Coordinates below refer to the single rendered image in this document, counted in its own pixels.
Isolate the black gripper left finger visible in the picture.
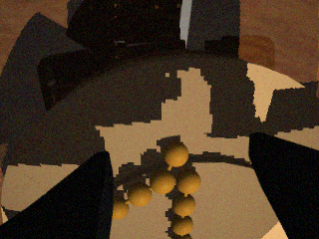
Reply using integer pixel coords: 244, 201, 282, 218
0, 150, 115, 239

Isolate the tan round board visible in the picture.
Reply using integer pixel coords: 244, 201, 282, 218
1, 53, 319, 239

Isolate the amber round bead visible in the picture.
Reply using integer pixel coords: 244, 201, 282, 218
171, 234, 192, 239
128, 183, 152, 207
149, 168, 174, 194
163, 142, 188, 166
112, 195, 129, 220
170, 215, 192, 235
171, 193, 195, 216
175, 168, 200, 194

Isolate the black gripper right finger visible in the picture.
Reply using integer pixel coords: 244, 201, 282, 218
248, 131, 319, 239

